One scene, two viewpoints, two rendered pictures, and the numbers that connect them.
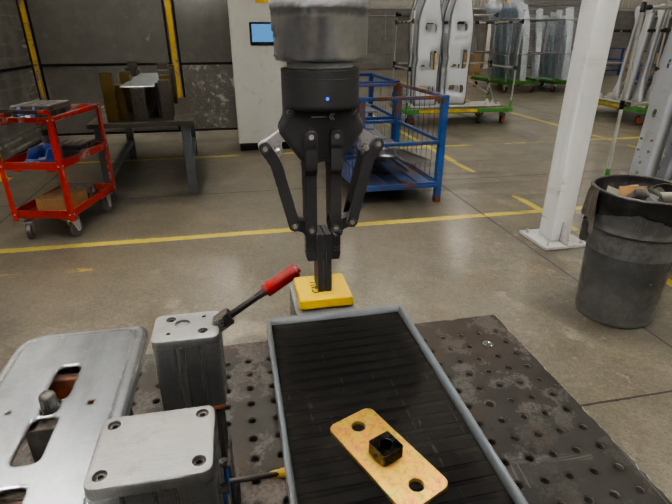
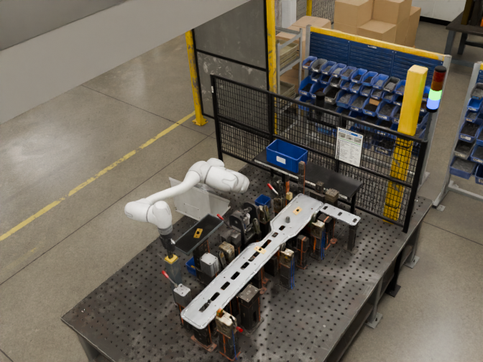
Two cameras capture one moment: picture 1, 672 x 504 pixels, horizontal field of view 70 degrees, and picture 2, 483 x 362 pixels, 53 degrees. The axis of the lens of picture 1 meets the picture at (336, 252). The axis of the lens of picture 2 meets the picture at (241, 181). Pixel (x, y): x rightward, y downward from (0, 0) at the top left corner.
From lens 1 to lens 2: 3.19 m
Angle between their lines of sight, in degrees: 101
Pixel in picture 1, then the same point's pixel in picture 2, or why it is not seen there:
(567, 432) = (116, 281)
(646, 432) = (15, 329)
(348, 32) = not seen: hidden behind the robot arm
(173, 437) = (206, 257)
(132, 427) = (208, 261)
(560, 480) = (134, 277)
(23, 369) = (207, 316)
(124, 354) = (190, 307)
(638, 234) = not seen: outside the picture
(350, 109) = not seen: hidden behind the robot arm
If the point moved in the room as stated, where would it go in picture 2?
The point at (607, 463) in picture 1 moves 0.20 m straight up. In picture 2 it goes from (123, 272) to (117, 253)
